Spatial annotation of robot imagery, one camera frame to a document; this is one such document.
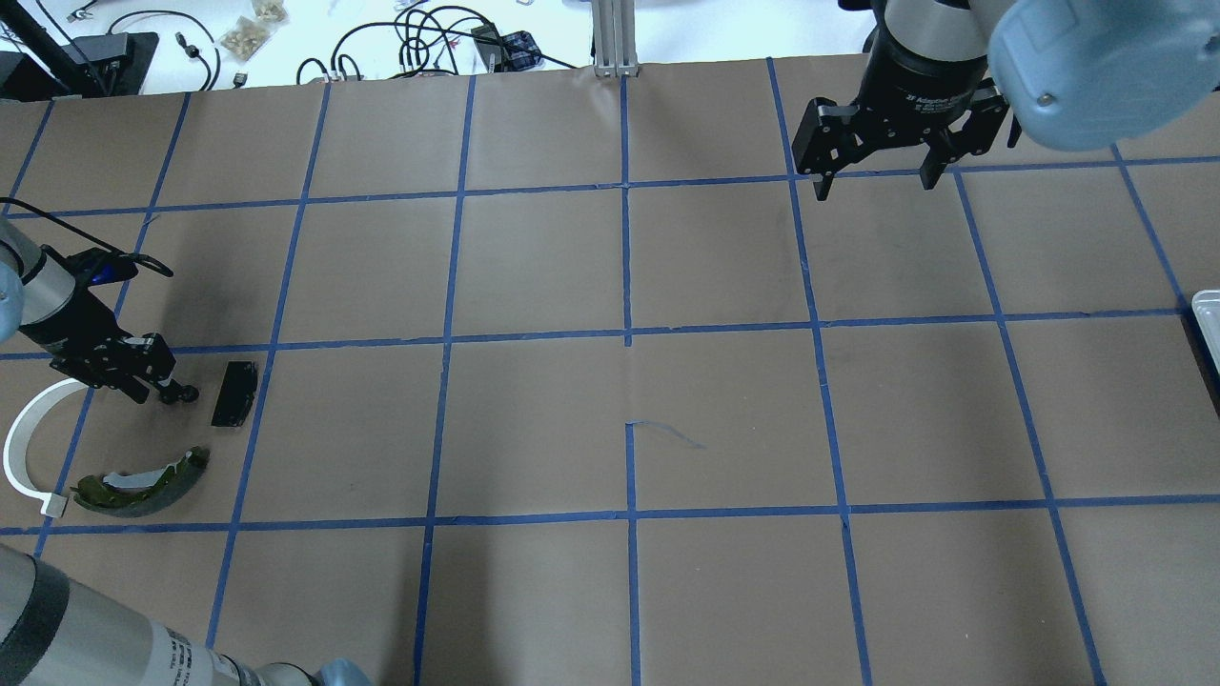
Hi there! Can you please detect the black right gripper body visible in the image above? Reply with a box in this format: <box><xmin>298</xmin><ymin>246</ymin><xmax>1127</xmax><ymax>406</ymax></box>
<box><xmin>793</xmin><ymin>24</ymin><xmax>1009</xmax><ymax>175</ymax></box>

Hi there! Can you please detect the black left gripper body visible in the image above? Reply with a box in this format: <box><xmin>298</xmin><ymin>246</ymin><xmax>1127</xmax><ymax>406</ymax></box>
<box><xmin>20</xmin><ymin>287</ymin><xmax>177</xmax><ymax>403</ymax></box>

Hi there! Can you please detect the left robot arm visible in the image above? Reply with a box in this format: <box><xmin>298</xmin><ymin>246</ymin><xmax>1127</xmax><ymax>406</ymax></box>
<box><xmin>2</xmin><ymin>220</ymin><xmax>199</xmax><ymax>405</ymax></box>

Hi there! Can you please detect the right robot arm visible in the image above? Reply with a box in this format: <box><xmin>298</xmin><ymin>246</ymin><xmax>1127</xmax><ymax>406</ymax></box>
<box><xmin>791</xmin><ymin>1</ymin><xmax>1219</xmax><ymax>200</ymax></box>

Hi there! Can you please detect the white curved plastic clamp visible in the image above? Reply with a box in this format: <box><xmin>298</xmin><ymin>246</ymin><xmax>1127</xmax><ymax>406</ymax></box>
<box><xmin>2</xmin><ymin>378</ymin><xmax>85</xmax><ymax>518</ymax></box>

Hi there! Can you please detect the dark grey brake pad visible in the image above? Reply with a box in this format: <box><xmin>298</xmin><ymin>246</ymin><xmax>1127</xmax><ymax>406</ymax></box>
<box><xmin>210</xmin><ymin>360</ymin><xmax>260</xmax><ymax>427</ymax></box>

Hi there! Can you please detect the olive curved brake shoe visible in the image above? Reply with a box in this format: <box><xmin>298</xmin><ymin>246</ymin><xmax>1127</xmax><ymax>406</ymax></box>
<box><xmin>71</xmin><ymin>446</ymin><xmax>211</xmax><ymax>518</ymax></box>

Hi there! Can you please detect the black stand base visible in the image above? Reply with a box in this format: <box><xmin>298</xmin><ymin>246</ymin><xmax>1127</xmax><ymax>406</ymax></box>
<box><xmin>1</xmin><ymin>33</ymin><xmax>160</xmax><ymax>103</ymax></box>

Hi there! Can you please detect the bag of wooden pieces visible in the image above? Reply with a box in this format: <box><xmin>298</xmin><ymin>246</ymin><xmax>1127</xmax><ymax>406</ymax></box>
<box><xmin>216</xmin><ymin>1</ymin><xmax>289</xmax><ymax>63</ymax></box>

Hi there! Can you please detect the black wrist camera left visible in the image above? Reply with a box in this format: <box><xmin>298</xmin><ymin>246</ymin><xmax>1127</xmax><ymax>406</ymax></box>
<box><xmin>63</xmin><ymin>248</ymin><xmax>174</xmax><ymax>288</ymax></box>

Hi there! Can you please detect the aluminium frame post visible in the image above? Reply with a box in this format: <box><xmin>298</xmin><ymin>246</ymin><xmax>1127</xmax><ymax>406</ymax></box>
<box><xmin>589</xmin><ymin>0</ymin><xmax>641</xmax><ymax>78</ymax></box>

